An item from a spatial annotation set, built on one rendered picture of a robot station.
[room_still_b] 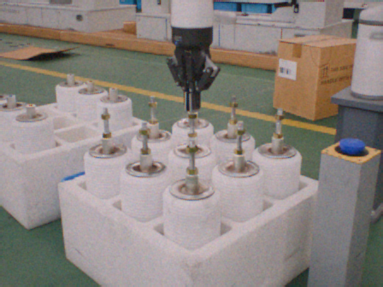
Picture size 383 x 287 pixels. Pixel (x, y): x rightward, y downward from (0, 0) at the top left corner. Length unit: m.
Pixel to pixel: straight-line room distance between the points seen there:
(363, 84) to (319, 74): 0.76
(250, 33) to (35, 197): 2.11
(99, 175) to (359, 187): 0.47
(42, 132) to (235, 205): 0.54
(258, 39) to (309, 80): 1.08
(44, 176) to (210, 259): 0.55
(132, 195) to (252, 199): 0.21
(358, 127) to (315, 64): 0.78
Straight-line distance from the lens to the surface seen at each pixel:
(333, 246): 0.83
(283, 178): 0.90
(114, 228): 0.84
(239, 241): 0.78
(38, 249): 1.12
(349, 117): 1.17
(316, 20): 2.87
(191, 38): 0.82
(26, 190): 1.15
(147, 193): 0.81
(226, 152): 0.96
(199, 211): 0.73
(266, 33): 2.94
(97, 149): 0.93
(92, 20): 3.99
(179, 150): 0.91
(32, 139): 1.15
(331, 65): 1.96
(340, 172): 0.77
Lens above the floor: 0.59
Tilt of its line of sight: 20 degrees down
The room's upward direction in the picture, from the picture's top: straight up
